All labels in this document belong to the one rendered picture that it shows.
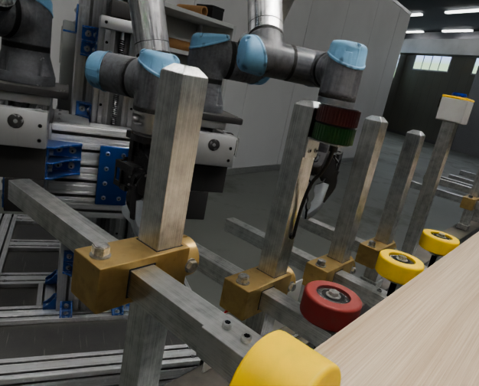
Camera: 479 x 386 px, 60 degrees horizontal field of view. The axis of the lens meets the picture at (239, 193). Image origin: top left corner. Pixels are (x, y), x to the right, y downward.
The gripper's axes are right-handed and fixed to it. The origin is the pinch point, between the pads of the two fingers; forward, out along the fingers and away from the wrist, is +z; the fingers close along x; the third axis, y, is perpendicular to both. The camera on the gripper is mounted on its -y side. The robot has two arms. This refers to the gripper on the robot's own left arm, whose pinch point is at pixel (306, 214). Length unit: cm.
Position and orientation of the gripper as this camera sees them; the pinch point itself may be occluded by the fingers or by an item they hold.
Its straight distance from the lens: 89.9
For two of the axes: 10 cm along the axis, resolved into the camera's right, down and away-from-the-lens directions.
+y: 3.6, -1.9, 9.1
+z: -1.9, 9.4, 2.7
